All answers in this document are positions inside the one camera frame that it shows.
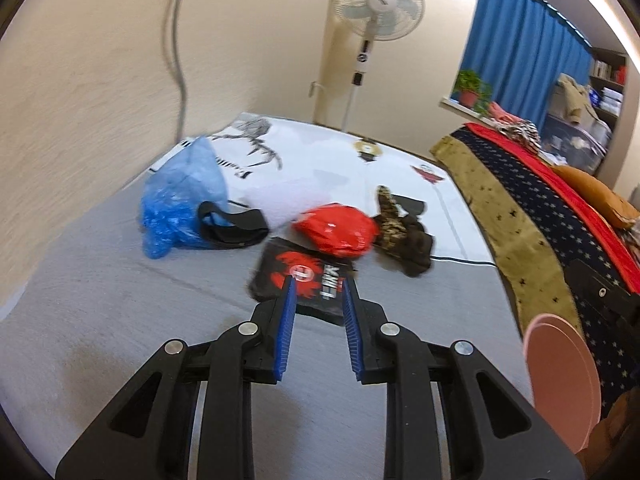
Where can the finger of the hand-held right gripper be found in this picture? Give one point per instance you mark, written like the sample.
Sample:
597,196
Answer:
602,292

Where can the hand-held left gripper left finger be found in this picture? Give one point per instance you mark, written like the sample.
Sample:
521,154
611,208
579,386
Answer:
285,330

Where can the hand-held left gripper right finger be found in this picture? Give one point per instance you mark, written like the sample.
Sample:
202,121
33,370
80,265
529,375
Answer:
352,335

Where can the black red printed packet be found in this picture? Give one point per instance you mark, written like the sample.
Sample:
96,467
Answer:
305,270

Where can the pink trash bin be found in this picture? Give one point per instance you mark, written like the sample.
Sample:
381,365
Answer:
560,380

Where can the dark leopard print cloth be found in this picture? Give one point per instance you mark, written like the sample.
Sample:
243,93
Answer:
405,245

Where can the red plastic bag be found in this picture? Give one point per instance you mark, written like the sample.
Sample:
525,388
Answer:
335,230

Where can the blue plastic bag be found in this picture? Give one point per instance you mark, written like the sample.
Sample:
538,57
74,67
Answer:
175,200

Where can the navy star print quilt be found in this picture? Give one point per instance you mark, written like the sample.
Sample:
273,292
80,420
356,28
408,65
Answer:
550,225

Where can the yellow star print sheet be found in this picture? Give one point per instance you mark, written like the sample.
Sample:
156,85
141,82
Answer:
515,240

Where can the orange pillow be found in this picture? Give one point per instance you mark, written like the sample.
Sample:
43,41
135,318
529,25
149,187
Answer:
595,190

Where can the red blanket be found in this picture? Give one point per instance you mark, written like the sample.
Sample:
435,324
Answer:
565,190

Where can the person's brown clothing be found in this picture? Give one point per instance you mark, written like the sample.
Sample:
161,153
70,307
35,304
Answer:
615,435

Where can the clear plastic storage box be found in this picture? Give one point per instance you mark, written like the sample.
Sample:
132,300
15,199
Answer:
585,150

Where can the grey white printed mattress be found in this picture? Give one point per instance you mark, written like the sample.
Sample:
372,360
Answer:
125,320

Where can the black white striped cloth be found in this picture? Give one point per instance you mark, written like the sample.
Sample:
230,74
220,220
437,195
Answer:
525,132

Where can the beige coat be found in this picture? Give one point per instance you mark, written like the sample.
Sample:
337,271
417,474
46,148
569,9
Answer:
575,97

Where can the pink folded cloth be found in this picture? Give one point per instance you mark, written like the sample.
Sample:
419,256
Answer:
500,112

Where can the wooden bookshelf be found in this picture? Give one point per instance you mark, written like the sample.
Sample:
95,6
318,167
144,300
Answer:
607,82

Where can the white window sill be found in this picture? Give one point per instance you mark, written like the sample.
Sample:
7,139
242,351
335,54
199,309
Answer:
457,107

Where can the potted green plant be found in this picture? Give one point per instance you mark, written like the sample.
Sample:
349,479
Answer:
470,95

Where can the blue curtain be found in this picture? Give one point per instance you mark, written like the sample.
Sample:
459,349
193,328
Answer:
520,50

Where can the white standing fan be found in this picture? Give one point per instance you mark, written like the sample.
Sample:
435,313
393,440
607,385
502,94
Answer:
377,2

